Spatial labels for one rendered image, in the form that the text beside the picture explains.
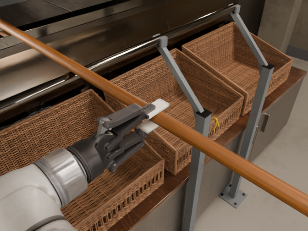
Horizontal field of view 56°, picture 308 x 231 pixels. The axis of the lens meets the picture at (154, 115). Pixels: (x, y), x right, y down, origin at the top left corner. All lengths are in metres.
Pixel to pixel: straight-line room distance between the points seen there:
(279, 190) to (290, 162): 1.85
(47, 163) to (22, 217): 0.10
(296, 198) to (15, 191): 0.42
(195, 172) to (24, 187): 0.86
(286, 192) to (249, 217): 1.44
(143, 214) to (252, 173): 0.72
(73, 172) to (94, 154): 0.05
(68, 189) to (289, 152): 2.10
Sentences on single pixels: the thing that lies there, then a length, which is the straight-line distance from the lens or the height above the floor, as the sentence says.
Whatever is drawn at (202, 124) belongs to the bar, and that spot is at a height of 0.91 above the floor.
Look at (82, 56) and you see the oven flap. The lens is 1.31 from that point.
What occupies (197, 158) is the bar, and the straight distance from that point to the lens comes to 1.16.
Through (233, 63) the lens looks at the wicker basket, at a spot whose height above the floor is 0.59.
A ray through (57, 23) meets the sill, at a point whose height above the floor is 1.17.
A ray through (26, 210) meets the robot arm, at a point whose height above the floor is 1.23.
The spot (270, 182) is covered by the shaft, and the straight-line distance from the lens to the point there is 0.52.
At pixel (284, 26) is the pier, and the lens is 3.54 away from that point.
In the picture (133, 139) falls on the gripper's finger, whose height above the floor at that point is 1.17.
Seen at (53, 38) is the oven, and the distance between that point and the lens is 1.22.
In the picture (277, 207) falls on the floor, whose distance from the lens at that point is 2.06.
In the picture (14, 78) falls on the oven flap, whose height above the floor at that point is 1.02.
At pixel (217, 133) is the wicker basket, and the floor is 0.62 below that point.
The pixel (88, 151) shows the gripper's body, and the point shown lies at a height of 1.22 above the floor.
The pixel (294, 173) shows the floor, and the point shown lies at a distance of 2.29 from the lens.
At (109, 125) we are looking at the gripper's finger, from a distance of 0.52.
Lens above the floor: 1.58
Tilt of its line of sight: 38 degrees down
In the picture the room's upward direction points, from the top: straight up
